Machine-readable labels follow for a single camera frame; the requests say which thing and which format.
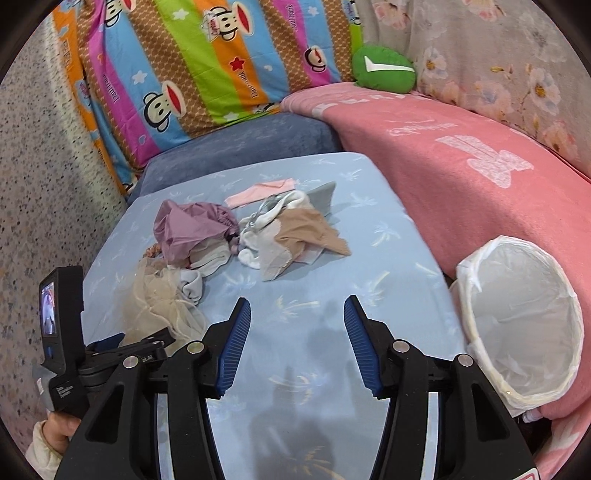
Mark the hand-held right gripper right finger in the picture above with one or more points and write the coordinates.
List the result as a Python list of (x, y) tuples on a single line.
[(362, 346)]

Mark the green cushion white check mark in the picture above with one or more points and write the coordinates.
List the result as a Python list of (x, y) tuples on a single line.
[(383, 69)]

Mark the light blue palm print sheet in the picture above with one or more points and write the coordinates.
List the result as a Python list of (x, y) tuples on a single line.
[(392, 240)]

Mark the white lined trash bin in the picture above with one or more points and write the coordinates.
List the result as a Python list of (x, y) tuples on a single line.
[(517, 323)]

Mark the colourful striped monkey quilt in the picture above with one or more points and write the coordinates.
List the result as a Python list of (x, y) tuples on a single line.
[(207, 69)]

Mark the pale floral quilt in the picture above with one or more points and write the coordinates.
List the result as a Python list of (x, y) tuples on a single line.
[(485, 60)]

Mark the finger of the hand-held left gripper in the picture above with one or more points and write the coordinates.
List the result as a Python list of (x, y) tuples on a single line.
[(143, 345)]

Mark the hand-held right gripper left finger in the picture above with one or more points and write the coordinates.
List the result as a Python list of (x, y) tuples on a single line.
[(235, 346)]

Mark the person's left hand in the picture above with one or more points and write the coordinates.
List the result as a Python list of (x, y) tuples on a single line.
[(60, 429)]

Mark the person's left forearm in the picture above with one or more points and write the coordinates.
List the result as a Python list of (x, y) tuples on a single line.
[(41, 457)]

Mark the white sock red trim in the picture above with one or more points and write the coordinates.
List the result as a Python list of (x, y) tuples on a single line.
[(251, 249)]

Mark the cream white cloth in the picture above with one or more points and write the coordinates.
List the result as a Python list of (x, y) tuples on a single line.
[(210, 258)]

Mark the tan sheer stocking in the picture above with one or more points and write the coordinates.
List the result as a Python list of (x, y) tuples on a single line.
[(304, 235)]

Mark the purple garment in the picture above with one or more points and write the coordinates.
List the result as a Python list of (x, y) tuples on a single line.
[(184, 226)]

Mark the pink blanket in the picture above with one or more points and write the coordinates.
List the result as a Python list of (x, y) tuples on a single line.
[(438, 194)]

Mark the striped monkey print pillow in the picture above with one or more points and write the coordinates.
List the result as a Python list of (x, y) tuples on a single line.
[(87, 110)]

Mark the blue-grey seat cushion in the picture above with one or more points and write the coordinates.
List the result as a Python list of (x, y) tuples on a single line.
[(258, 136)]

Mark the pink flat cloth piece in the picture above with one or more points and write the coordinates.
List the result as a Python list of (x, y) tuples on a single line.
[(251, 194)]

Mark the grey sock with lettering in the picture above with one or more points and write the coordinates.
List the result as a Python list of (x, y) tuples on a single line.
[(323, 196)]

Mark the beige tulle mesh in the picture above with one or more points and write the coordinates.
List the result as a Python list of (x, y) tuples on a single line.
[(157, 300)]

